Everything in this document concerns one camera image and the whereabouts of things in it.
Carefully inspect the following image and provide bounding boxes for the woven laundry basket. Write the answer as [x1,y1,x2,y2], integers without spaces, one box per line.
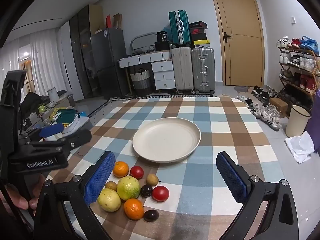
[130,69,153,96]

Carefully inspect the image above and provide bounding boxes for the red tomato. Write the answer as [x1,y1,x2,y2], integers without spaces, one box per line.
[130,166,145,180]
[152,185,170,202]

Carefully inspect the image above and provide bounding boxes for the green bag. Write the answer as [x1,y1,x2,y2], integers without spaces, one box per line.
[54,107,78,125]

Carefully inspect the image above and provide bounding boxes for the dark purple passion fruit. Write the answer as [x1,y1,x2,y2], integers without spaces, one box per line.
[143,209,160,222]
[140,184,153,198]

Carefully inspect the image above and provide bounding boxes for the green-yellow guava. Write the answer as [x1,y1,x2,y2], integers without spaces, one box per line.
[117,176,140,201]

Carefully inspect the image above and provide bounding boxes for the yellow guava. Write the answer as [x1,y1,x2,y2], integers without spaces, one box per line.
[97,188,122,212]

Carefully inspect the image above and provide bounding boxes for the scattered shoes group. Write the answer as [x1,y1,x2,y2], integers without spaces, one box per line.
[236,85,280,131]

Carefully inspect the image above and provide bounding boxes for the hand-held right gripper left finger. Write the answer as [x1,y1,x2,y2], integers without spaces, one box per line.
[34,151,116,240]

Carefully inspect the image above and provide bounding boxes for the teal suitcase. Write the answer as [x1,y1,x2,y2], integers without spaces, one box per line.
[168,10,192,47]

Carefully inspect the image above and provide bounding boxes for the white desk with drawers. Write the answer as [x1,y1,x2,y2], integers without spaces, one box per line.
[118,51,173,68]

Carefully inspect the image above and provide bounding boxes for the cream round plate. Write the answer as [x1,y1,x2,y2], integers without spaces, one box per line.
[132,117,202,163]

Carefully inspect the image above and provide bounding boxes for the dark glass cabinet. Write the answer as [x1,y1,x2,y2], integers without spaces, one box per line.
[69,4,104,100]

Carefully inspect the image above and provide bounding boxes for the silver suitcase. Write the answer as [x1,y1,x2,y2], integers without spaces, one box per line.
[191,47,216,95]

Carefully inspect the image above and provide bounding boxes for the white plastic bag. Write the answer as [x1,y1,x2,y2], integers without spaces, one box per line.
[285,131,315,164]

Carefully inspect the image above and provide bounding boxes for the cream waste bin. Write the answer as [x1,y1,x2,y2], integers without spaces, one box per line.
[286,104,312,138]

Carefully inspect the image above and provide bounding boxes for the white drawer cabinet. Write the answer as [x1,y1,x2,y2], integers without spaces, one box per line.
[151,60,176,90]

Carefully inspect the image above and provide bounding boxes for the person's left hand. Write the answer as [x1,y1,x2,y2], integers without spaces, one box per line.
[0,174,47,210]

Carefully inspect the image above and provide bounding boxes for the small grey rug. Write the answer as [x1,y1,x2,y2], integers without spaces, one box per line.
[234,85,254,93]

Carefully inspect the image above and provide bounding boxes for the tan wooden door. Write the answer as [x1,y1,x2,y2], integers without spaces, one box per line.
[210,0,265,87]

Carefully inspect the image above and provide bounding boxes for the purple bag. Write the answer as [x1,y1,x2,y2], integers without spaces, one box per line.
[304,87,320,153]

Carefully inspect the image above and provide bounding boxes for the blue mesh bag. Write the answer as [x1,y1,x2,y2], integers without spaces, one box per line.
[301,35,320,51]

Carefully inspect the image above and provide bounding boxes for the brown cardboard piece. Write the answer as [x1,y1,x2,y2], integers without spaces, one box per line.
[113,13,123,29]

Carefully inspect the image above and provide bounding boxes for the white curtain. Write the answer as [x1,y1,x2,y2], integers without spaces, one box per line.
[0,27,70,100]

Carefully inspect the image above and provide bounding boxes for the orange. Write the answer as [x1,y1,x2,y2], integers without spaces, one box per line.
[112,161,130,178]
[124,198,145,220]

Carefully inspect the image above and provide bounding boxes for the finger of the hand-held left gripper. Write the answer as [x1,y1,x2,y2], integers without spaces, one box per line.
[30,129,92,153]
[21,123,63,143]

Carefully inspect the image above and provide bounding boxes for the beige suitcase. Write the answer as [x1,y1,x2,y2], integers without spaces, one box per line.
[171,47,195,94]

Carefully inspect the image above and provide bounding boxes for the rows of shelved sneakers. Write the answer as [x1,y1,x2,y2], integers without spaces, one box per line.
[276,36,320,105]

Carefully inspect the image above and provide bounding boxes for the brown cardboard box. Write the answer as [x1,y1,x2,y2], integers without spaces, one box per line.
[269,97,289,118]

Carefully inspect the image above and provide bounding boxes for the wooden shoe rack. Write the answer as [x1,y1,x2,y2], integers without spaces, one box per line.
[277,36,320,107]

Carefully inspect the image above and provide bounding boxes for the oval white mirror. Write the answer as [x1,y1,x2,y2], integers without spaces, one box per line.
[131,32,157,53]

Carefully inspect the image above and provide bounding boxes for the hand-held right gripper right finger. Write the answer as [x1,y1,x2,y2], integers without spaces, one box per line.
[216,152,299,240]

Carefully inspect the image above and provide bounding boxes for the grey refrigerator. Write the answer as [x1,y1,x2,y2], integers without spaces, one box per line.
[90,28,129,96]

